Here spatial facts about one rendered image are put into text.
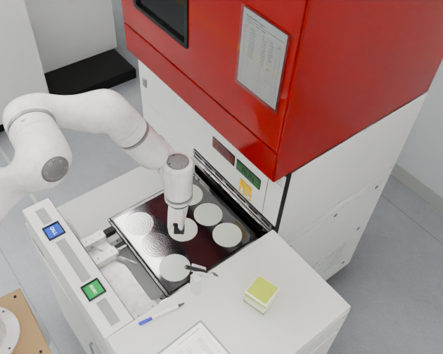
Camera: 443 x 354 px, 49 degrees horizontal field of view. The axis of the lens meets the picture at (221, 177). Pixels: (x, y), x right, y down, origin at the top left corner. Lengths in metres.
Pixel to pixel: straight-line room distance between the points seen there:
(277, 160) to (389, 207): 1.85
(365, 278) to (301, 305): 1.31
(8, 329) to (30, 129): 0.70
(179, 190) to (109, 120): 0.37
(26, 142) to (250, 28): 0.57
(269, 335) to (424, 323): 1.44
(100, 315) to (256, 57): 0.83
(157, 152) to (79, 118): 0.23
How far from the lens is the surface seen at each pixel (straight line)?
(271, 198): 1.54
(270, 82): 1.21
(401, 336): 2.68
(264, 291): 1.42
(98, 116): 1.07
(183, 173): 1.32
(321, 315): 1.49
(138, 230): 1.69
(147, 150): 1.19
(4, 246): 2.90
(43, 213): 1.72
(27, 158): 1.02
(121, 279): 1.61
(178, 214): 1.45
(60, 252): 1.61
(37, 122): 1.07
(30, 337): 1.55
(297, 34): 1.10
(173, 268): 1.60
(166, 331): 1.43
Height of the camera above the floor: 2.27
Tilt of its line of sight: 48 degrees down
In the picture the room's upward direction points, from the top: 4 degrees clockwise
